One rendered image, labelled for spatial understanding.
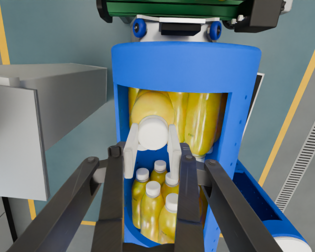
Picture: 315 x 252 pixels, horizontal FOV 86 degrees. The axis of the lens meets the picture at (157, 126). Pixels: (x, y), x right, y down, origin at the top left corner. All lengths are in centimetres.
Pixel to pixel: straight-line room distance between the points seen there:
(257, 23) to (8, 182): 86
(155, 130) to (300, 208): 258
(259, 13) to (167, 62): 34
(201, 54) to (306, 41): 167
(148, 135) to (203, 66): 12
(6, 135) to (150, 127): 52
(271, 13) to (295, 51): 131
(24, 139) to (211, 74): 55
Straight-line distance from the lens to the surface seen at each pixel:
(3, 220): 267
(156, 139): 21
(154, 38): 55
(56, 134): 87
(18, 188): 75
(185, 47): 24
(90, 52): 157
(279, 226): 92
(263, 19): 54
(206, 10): 61
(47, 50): 171
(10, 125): 64
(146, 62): 25
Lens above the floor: 147
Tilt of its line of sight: 69 degrees down
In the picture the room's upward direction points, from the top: 180 degrees clockwise
